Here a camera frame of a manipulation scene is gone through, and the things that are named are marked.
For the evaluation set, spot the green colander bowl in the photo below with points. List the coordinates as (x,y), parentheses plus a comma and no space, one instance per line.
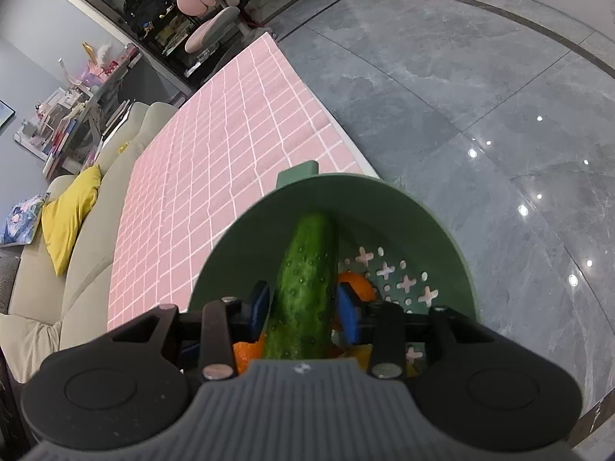
(408,221)

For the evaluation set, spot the cluttered desk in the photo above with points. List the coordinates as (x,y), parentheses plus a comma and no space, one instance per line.
(72,115)

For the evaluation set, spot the black backpack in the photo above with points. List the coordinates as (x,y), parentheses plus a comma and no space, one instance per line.
(141,12)

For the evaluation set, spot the yellow pillow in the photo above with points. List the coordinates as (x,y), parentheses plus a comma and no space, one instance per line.
(67,216)

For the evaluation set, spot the blue printed pillow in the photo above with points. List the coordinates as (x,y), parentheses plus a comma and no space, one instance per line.
(21,218)

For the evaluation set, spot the orange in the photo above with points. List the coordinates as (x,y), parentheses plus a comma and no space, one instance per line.
(247,353)
(360,285)

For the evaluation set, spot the green cucumber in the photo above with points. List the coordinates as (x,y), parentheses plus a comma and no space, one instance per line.
(305,288)

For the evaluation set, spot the beige sofa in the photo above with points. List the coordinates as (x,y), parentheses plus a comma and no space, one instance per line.
(86,273)

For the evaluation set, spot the wall picture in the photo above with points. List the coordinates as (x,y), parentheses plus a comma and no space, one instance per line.
(5,113)

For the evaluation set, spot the pink office chair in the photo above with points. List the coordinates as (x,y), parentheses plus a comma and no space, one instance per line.
(206,9)

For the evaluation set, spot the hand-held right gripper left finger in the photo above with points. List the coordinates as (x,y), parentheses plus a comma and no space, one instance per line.
(260,300)

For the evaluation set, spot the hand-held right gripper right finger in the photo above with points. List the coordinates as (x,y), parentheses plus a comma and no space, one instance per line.
(347,314)

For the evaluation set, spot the pink checked tablecloth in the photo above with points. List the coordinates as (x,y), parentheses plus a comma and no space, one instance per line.
(216,163)

